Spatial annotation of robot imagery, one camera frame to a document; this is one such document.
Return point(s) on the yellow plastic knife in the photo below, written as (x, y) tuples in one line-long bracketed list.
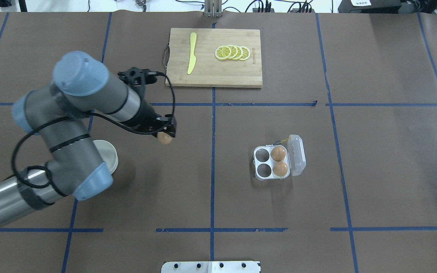
[(192, 56)]

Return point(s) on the lemon slice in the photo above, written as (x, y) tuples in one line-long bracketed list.
[(223, 52), (233, 52), (239, 52), (245, 53)]

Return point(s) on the white bowl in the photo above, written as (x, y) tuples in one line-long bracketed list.
[(108, 153)]

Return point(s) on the clear plastic egg box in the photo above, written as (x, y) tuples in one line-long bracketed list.
[(295, 158)]

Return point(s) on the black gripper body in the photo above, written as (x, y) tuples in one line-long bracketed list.
[(146, 117)]

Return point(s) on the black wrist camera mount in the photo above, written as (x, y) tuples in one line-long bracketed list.
[(138, 79)]

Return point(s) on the wooden cutting board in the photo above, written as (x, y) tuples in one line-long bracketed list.
[(210, 72)]

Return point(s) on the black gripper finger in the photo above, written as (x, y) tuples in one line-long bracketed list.
[(167, 132), (166, 121)]

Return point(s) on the brown egg in box front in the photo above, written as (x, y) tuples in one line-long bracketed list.
[(280, 169)]

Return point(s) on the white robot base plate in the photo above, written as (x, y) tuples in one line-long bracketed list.
[(247, 266)]

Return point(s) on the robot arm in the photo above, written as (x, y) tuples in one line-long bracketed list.
[(81, 87)]

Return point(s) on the brown egg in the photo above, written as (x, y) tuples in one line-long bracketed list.
[(278, 153), (280, 169), (164, 138)]

